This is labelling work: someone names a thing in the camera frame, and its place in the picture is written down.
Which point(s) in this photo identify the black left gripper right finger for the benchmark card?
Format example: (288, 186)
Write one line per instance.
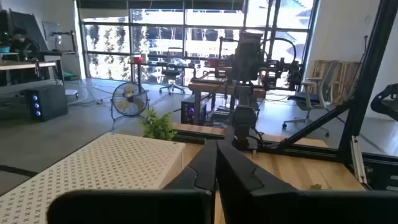
(280, 208)

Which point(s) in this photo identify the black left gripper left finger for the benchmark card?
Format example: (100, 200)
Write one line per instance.
(140, 205)

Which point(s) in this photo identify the green plant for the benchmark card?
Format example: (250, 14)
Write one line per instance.
(157, 126)

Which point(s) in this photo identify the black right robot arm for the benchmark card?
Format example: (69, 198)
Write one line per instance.
(245, 68)

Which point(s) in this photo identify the black background robot arm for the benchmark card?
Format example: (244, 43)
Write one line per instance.
(289, 71)

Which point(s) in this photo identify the monitor on black arm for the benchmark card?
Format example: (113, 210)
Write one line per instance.
(51, 31)

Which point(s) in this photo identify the white perforated riser shelf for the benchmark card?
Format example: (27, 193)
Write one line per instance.
(109, 168)

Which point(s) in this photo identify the black floor fan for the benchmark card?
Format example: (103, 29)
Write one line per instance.
(129, 99)

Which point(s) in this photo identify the black computer tower purple light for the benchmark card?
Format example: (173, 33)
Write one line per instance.
(191, 110)

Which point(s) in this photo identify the grey white office chair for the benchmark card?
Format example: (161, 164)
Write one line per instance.
(323, 90)

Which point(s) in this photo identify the black office chair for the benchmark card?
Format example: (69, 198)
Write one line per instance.
(172, 73)

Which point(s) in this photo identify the wooden workbench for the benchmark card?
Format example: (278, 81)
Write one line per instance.
(217, 87)

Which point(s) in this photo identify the black computer tower blue lights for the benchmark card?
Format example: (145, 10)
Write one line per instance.
(49, 102)

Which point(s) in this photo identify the red cup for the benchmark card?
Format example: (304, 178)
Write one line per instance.
(138, 59)

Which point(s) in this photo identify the wooden pallet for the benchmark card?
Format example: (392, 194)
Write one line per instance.
(345, 77)

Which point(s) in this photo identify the wooden office desk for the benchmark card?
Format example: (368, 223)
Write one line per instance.
(18, 66)

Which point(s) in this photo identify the person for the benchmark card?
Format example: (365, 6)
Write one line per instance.
(21, 43)

